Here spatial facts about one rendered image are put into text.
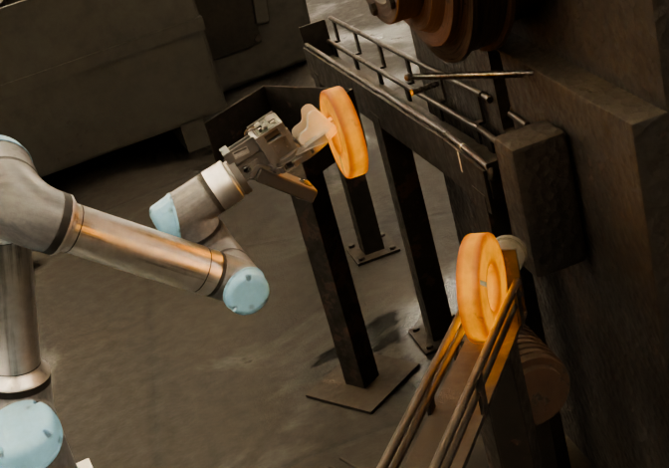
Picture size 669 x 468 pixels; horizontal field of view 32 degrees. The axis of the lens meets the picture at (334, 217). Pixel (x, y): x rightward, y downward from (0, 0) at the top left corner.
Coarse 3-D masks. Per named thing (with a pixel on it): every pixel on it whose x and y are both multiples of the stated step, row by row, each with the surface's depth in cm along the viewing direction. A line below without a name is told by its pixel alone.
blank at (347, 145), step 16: (320, 96) 200; (336, 96) 194; (336, 112) 192; (352, 112) 192; (336, 128) 195; (352, 128) 191; (336, 144) 202; (352, 144) 192; (336, 160) 204; (352, 160) 193; (352, 176) 197
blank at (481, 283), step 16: (464, 240) 163; (480, 240) 162; (496, 240) 168; (464, 256) 160; (480, 256) 160; (496, 256) 168; (464, 272) 159; (480, 272) 159; (496, 272) 168; (464, 288) 159; (480, 288) 159; (496, 288) 168; (464, 304) 159; (480, 304) 158; (496, 304) 167; (464, 320) 160; (480, 320) 159; (480, 336) 161
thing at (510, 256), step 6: (504, 252) 171; (510, 252) 171; (516, 252) 171; (504, 258) 172; (510, 258) 171; (516, 258) 171; (510, 264) 172; (516, 264) 171; (510, 270) 172; (516, 270) 172; (510, 276) 172; (516, 276) 172; (510, 282) 173; (522, 288) 173; (522, 300) 173
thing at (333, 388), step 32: (256, 96) 264; (288, 96) 262; (352, 96) 249; (224, 128) 257; (288, 128) 268; (320, 160) 243; (320, 192) 256; (320, 224) 258; (320, 256) 262; (320, 288) 268; (352, 288) 269; (352, 320) 270; (352, 352) 272; (320, 384) 282; (352, 384) 278; (384, 384) 275
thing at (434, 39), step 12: (432, 0) 184; (444, 0) 184; (456, 0) 181; (420, 12) 192; (432, 12) 186; (444, 12) 186; (456, 12) 183; (408, 24) 201; (420, 24) 194; (432, 24) 190; (444, 24) 188; (456, 24) 186; (420, 36) 204; (432, 36) 197; (444, 36) 191
